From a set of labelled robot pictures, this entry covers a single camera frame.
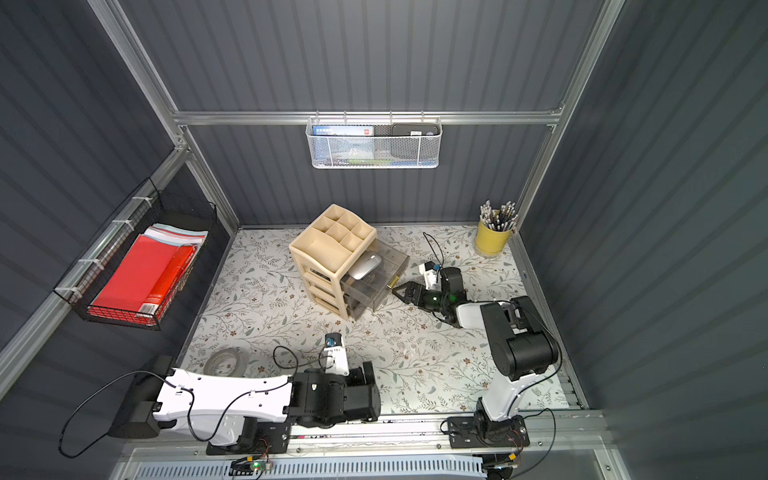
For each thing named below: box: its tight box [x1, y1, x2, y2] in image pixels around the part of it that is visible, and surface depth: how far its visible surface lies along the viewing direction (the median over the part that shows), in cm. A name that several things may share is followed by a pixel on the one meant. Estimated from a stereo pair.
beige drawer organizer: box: [289, 204, 378, 321], surface depth 85 cm
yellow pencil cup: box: [475, 220, 512, 256], surface depth 104 cm
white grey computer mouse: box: [348, 252, 382, 280], surface depth 88 cm
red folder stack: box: [87, 223, 208, 326], surface depth 72 cm
